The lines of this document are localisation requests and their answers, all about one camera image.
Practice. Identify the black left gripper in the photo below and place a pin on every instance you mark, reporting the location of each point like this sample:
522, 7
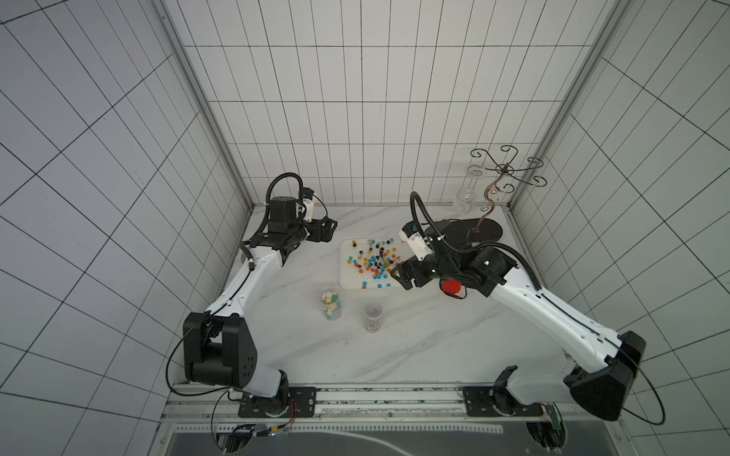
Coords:
328, 231

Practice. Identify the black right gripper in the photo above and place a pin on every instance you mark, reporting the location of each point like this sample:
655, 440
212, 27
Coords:
412, 274

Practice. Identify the red jar lid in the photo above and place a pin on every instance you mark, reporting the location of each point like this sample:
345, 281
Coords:
451, 287

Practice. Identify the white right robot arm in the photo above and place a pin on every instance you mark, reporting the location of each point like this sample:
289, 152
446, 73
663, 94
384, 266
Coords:
601, 365

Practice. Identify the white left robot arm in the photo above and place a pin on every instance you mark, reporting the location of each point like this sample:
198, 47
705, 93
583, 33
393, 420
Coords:
218, 347

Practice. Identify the jar of small dark candies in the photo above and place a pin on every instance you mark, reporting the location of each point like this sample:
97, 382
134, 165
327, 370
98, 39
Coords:
373, 313

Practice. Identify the jar of pastel candies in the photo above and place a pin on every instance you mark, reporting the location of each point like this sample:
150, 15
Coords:
331, 304

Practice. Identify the white plastic tray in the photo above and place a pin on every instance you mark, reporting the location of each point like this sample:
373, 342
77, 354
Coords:
365, 263

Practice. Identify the clear hanging wine glass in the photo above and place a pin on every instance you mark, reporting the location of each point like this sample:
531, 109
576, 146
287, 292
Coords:
465, 198

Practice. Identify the copper wine glass rack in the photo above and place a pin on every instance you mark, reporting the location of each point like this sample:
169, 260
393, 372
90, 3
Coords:
501, 178

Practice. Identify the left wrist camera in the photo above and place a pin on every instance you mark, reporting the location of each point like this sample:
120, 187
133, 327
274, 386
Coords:
308, 202

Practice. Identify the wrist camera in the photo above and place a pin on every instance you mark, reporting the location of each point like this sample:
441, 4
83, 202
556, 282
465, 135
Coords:
417, 243
308, 202

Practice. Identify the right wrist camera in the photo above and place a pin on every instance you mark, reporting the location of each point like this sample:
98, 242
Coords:
417, 243

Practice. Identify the aluminium mounting rail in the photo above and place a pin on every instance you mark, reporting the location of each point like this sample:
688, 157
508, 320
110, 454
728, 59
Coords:
352, 404

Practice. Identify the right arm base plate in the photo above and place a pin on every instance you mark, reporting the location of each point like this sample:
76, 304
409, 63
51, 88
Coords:
495, 401

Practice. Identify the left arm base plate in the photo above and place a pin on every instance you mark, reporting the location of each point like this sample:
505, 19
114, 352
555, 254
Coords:
300, 400

